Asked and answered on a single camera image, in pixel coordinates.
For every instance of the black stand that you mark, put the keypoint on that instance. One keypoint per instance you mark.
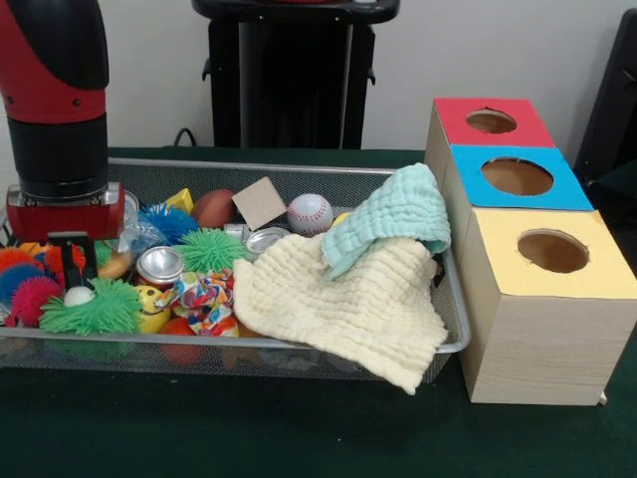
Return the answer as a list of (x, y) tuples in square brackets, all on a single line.
[(617, 99)]

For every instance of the dark green table cloth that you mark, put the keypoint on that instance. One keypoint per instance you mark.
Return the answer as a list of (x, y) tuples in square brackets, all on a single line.
[(249, 433)]

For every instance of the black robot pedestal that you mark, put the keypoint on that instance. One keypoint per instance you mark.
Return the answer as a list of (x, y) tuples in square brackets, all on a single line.
[(288, 74)]

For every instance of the green spiky ball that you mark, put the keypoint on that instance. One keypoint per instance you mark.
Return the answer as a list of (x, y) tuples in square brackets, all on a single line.
[(211, 249)]

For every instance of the cream waffle cloth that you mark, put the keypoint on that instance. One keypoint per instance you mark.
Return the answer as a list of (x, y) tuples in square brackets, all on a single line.
[(338, 304)]

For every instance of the light wooden block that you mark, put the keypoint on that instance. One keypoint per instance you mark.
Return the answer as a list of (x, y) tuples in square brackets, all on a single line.
[(259, 203)]

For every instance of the blue spiky ball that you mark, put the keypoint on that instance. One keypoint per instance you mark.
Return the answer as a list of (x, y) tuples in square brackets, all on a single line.
[(169, 221)]

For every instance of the multicolour spiky caterpillar toy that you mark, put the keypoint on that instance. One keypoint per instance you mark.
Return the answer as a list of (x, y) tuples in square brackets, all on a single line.
[(30, 299)]

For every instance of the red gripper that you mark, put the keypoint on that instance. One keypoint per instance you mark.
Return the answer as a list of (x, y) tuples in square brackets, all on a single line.
[(64, 219)]

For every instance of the shallow metal mesh bin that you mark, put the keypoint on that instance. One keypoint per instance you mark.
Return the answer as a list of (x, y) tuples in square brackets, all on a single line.
[(348, 175)]

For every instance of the green spiky toy with eyes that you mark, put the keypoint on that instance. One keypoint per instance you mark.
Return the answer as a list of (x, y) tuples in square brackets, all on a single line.
[(104, 313)]

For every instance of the white baseball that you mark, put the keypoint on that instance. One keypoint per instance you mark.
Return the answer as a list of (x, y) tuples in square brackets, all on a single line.
[(309, 214)]

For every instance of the brown toy football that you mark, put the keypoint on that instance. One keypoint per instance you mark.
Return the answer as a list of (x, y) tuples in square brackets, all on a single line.
[(214, 208)]

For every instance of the mint green waffle cloth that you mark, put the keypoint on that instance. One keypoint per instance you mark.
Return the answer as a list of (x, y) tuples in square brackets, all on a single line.
[(385, 219)]

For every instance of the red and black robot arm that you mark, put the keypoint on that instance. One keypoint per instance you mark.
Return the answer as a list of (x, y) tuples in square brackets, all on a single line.
[(55, 89)]

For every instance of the wooden box with three holes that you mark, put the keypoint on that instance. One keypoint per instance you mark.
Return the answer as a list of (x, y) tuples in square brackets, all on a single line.
[(547, 338)]

